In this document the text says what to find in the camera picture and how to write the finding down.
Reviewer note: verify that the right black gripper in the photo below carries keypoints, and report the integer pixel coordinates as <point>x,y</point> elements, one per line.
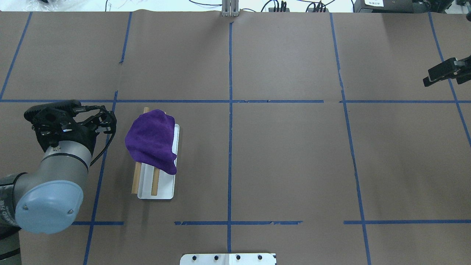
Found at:
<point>442,71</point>

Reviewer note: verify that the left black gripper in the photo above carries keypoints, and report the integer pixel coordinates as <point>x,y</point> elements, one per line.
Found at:
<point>87,138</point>

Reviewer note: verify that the purple microfiber towel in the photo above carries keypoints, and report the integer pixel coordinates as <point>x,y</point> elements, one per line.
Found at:
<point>150,140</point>

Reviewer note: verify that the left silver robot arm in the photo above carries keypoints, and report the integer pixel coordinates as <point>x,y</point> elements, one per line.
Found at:
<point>47,200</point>

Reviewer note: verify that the white towel rack base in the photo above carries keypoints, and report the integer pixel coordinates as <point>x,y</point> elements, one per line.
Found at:
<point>166,184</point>

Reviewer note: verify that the small black box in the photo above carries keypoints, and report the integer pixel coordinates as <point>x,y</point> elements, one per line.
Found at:
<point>383,6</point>

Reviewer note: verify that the aluminium frame post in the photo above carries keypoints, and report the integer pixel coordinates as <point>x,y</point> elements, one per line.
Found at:
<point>230,8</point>

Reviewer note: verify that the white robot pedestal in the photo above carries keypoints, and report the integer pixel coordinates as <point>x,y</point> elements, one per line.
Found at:
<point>229,259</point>

